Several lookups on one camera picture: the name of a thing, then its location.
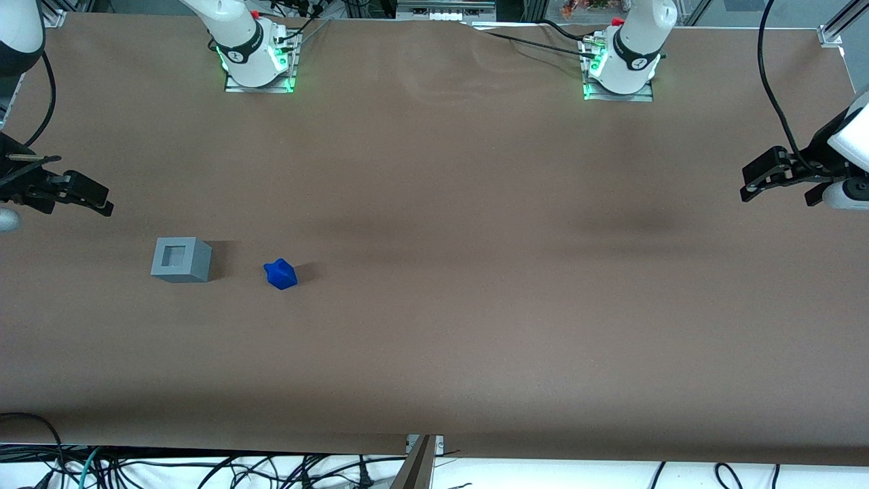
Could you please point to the orange background clutter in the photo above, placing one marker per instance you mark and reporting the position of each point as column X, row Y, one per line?
column 577, row 8

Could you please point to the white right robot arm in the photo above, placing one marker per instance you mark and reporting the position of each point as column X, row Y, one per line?
column 237, row 41

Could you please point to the aluminium frame profile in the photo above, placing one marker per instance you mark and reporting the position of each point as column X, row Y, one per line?
column 54, row 17

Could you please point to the blue plastic part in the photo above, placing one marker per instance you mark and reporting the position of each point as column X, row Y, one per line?
column 282, row 275

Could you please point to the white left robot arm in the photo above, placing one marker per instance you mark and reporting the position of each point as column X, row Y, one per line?
column 635, row 41

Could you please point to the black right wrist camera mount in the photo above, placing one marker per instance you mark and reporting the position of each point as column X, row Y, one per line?
column 85, row 191

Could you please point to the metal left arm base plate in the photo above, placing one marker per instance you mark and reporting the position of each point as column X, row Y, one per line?
column 638, row 98

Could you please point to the aluminium frame corner bracket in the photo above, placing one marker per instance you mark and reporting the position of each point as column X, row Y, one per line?
column 831, row 34

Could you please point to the small metal edge bracket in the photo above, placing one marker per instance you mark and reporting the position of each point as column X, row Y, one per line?
column 438, row 445

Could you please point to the brown table mat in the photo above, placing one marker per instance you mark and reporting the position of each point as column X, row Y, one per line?
column 475, row 272

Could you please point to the aluminium profile post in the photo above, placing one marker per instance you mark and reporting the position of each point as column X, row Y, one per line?
column 417, row 472

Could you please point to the gray square base block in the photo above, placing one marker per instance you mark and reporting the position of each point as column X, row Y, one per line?
column 197, row 268

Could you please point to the gray power strip unit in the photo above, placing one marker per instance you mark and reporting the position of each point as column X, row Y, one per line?
column 441, row 13

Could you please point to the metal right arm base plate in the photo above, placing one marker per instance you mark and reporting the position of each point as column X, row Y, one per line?
column 261, row 88

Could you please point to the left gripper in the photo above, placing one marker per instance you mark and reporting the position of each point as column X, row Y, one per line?
column 817, row 163

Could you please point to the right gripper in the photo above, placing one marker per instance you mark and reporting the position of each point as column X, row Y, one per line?
column 15, row 185

